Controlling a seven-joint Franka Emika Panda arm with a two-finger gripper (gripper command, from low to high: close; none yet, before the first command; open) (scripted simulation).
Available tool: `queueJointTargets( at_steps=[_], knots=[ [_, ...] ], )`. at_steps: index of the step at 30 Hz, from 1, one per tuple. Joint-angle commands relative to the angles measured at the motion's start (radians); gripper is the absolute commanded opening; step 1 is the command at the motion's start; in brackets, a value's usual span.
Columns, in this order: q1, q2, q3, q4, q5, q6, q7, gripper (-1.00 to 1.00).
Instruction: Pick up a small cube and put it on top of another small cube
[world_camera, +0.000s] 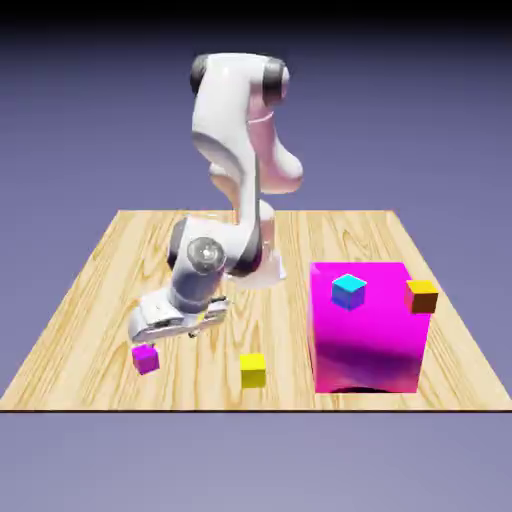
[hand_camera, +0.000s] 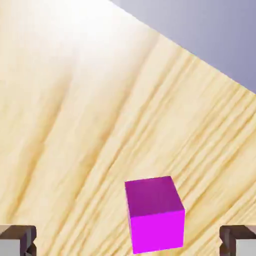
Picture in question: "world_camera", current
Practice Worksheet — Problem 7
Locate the large magenta box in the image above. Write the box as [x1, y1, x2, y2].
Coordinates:
[309, 261, 432, 394]

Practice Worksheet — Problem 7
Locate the small yellow cube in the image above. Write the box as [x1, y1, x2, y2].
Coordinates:
[239, 352, 267, 389]

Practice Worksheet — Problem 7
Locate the small cyan cube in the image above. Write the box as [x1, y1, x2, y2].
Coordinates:
[330, 273, 368, 312]

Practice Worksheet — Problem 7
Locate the small magenta cube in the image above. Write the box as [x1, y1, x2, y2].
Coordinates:
[131, 344, 161, 376]

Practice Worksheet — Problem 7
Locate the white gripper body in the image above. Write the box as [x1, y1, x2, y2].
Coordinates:
[127, 288, 230, 344]

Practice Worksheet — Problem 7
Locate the small orange cube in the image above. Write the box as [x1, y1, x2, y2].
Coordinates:
[403, 279, 440, 314]

